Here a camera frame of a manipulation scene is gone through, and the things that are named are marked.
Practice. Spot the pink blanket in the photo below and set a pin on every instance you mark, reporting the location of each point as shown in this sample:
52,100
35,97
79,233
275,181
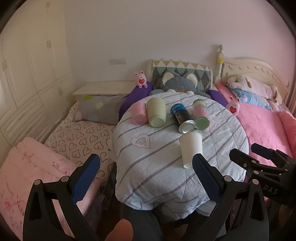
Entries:
267,128

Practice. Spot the purple cushion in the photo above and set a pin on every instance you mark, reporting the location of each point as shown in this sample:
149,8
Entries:
140,93

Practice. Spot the pink cup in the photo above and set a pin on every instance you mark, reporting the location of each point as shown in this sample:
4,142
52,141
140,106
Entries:
139,113

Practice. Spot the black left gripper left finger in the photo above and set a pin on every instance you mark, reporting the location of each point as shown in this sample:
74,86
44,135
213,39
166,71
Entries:
41,221

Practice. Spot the pink floral quilt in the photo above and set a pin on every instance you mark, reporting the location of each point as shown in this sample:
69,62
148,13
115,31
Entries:
28,161

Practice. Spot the white dog plush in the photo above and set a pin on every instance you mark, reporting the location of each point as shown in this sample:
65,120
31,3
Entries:
251,85

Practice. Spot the white grey striped quilt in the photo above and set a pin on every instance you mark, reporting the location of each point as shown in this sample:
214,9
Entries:
150,171

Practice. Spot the pale green cup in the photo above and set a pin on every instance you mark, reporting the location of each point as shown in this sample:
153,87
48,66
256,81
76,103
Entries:
156,112

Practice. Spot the glass jar with green lid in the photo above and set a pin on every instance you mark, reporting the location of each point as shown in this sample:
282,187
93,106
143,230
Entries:
201,118

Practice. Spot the blue cartoon pillow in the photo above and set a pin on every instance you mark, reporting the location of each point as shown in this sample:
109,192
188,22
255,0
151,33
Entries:
250,98

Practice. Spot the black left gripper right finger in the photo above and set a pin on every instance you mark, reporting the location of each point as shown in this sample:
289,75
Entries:
251,221

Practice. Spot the white wall socket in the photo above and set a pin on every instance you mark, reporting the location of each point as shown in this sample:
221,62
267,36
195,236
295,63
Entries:
120,61

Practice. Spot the small pink bunny toy left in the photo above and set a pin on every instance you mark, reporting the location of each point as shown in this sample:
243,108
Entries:
141,79

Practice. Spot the pink bunny toy with heart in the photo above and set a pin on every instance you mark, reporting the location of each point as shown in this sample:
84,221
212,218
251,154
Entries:
234,106

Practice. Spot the grey flower pillow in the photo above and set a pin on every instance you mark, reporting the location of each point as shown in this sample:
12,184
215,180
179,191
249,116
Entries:
99,108

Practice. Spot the left hand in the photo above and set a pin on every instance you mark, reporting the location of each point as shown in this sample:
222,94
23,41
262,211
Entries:
123,231

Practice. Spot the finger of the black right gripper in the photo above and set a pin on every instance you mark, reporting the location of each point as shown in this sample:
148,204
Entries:
278,157
244,160

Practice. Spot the heart pattern bed sheet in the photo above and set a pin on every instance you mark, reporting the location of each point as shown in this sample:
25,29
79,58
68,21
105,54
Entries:
76,140

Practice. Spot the black can with blue band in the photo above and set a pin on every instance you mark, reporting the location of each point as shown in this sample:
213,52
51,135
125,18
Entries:
182,117

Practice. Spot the cream bed headboard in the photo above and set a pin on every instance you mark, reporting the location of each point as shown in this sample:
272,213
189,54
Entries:
227,67

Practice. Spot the white paper cup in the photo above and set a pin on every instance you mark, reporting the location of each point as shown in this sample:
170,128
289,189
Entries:
191,144

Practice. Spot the grey plush toy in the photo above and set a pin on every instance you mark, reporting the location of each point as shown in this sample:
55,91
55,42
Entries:
188,83

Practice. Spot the white wardrobe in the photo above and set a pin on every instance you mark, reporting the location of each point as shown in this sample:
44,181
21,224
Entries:
37,82

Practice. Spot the diamond pattern pillow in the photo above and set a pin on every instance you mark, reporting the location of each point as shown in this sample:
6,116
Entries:
160,66

